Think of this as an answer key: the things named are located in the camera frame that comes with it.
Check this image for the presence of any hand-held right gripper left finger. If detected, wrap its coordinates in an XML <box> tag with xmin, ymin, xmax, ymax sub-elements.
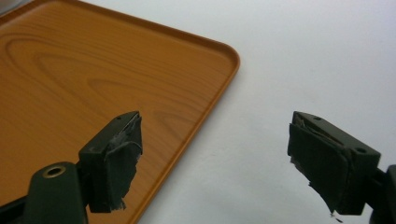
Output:
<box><xmin>78</xmin><ymin>110</ymin><xmax>144</xmax><ymax>215</ymax></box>

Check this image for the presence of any wood-grain orange tray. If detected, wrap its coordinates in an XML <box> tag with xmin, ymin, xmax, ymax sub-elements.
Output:
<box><xmin>0</xmin><ymin>0</ymin><xmax>241</xmax><ymax>224</ymax></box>

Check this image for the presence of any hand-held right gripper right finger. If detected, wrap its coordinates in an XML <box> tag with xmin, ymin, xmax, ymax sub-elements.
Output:
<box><xmin>287</xmin><ymin>110</ymin><xmax>382</xmax><ymax>217</ymax></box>

